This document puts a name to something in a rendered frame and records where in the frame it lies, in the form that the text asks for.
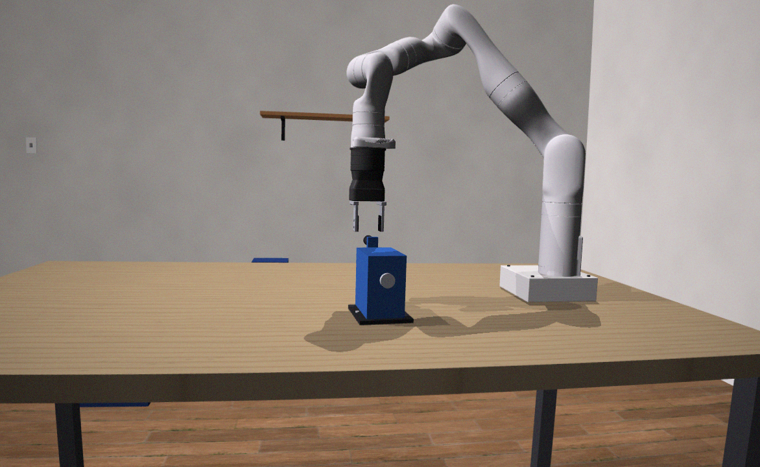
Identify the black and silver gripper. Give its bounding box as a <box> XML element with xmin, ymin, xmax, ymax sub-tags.
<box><xmin>349</xmin><ymin>124</ymin><xmax>396</xmax><ymax>232</ymax></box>

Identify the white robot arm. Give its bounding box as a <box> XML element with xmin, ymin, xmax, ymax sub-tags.
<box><xmin>347</xmin><ymin>5</ymin><xmax>586</xmax><ymax>277</ymax></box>

